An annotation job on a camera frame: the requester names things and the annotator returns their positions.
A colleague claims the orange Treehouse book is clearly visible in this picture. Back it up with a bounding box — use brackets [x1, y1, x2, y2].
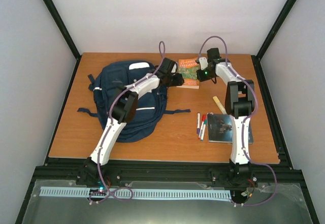
[178, 57, 200, 89]

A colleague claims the navy blue backpack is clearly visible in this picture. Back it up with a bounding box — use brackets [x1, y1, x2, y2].
[77, 60, 191, 143]

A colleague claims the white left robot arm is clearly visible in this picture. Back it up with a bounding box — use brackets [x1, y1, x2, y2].
[78, 58, 184, 185]

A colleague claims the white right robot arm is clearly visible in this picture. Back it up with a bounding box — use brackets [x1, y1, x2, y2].
[197, 48, 255, 187]

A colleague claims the yellow highlighter pen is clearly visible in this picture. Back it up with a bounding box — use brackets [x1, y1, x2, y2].
[212, 96, 227, 115]

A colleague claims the purple cap whiteboard marker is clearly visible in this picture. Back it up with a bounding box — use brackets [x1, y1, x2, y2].
[196, 112, 201, 135]

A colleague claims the red cap whiteboard marker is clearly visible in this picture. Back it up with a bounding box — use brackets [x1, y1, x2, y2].
[198, 114, 206, 139]

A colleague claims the green cap whiteboard marker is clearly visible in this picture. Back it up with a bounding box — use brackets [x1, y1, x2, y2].
[200, 119, 207, 141]

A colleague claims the dark blue Wuthering Heights book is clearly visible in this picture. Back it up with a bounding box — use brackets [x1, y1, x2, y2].
[206, 113, 254, 145]

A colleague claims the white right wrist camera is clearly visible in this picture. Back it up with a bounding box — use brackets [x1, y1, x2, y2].
[196, 57, 208, 70]

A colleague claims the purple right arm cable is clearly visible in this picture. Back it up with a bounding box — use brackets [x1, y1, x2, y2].
[197, 35, 278, 207]

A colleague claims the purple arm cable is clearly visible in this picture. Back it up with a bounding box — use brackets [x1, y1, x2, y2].
[197, 35, 278, 207]
[96, 41, 167, 204]

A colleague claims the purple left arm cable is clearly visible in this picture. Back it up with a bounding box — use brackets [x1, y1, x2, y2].
[96, 41, 167, 204]

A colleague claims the black aluminium frame rail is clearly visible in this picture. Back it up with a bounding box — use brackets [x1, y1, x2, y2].
[32, 158, 306, 189]

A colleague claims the light blue slotted cable duct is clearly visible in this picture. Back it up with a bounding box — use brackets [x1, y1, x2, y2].
[39, 186, 232, 202]

